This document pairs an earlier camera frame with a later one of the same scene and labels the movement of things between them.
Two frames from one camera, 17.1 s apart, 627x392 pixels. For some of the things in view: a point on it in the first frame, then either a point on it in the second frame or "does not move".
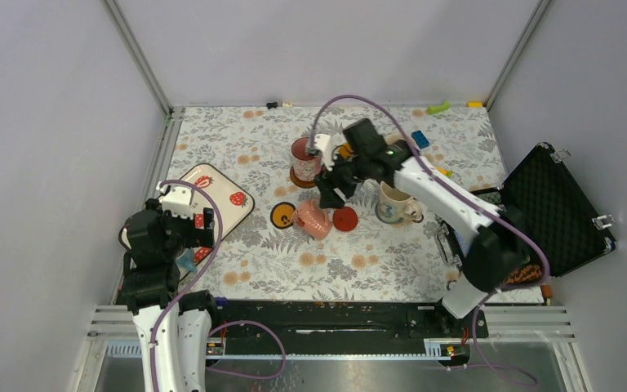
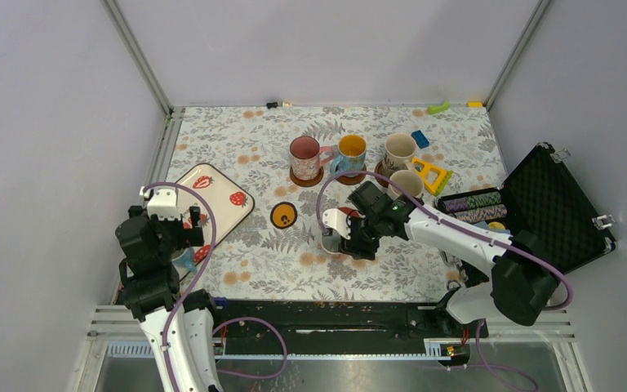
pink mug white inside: x=315 y=220 to x=331 y=240
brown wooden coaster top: x=301 y=183 does not move
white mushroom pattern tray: x=234 y=200 does not move
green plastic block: x=433 y=109 does not move
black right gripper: x=327 y=181 to x=353 y=247
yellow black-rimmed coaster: x=281 y=215 does not move
